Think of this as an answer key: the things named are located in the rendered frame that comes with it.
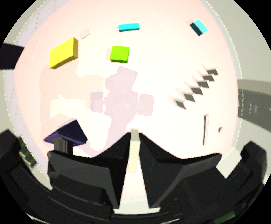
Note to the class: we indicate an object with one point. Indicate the lime green block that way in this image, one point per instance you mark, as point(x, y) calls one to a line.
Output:
point(119, 54)

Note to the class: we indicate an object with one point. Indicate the yellow rectangular block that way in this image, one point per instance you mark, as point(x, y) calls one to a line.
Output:
point(64, 53)

